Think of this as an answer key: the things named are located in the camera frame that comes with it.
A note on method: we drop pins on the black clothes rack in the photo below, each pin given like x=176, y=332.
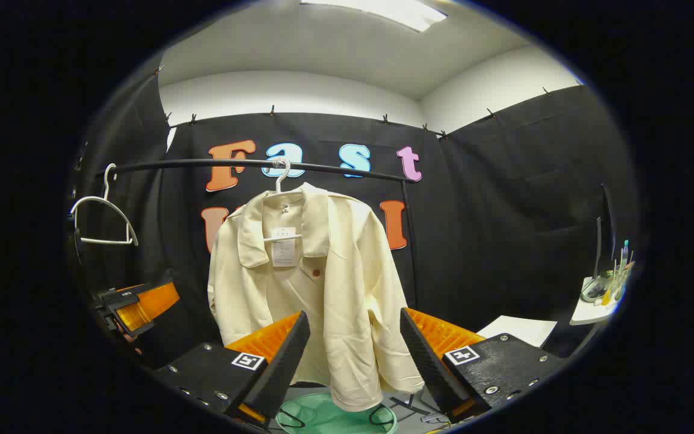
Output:
x=232, y=162

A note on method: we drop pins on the white desk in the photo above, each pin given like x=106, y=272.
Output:
x=588, y=313

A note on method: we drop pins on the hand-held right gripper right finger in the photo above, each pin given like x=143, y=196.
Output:
x=431, y=367

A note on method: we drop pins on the cream collared shirt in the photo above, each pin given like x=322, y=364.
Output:
x=347, y=289

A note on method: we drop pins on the white drawer cabinet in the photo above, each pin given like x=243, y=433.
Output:
x=518, y=330

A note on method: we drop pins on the row of backdrop clips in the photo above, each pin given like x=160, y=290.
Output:
x=272, y=111

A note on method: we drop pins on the white plastic clothes hanger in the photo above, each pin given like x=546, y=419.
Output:
x=106, y=242
x=285, y=175

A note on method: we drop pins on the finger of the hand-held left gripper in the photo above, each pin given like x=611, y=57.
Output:
x=121, y=295
x=145, y=307

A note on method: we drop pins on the green laundry hamper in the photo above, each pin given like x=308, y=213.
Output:
x=323, y=419

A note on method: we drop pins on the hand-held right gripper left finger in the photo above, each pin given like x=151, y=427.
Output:
x=281, y=374

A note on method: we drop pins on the pen holder with pens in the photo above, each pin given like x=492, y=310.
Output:
x=623, y=271

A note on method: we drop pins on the black monitor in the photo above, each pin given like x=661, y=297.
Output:
x=607, y=229

